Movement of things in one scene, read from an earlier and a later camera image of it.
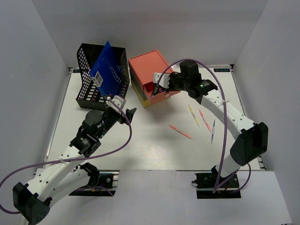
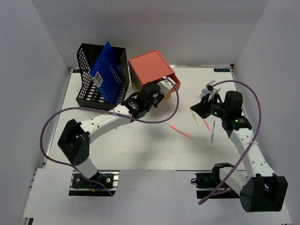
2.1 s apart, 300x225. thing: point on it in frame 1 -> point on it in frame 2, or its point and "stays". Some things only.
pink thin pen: (207, 126) stays
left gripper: (130, 114) -> (161, 95)
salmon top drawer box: (143, 67) stays
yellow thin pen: (194, 116) stays
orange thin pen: (177, 130) stays
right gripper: (172, 75) -> (202, 108)
